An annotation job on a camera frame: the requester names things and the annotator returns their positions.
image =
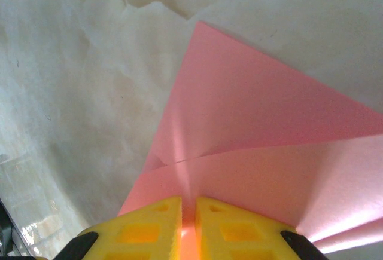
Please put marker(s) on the pink paper sheet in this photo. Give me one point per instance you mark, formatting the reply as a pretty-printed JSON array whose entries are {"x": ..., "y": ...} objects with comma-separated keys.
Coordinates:
[{"x": 254, "y": 116}]

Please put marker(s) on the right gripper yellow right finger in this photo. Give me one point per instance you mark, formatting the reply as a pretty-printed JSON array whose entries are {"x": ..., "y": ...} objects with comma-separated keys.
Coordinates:
[{"x": 245, "y": 236}]

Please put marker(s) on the long aluminium base rail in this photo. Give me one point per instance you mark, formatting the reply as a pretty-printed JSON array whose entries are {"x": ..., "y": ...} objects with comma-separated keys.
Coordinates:
[{"x": 7, "y": 236}]

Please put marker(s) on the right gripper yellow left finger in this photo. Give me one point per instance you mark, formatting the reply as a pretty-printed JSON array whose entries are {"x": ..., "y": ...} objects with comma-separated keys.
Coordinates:
[{"x": 134, "y": 236}]

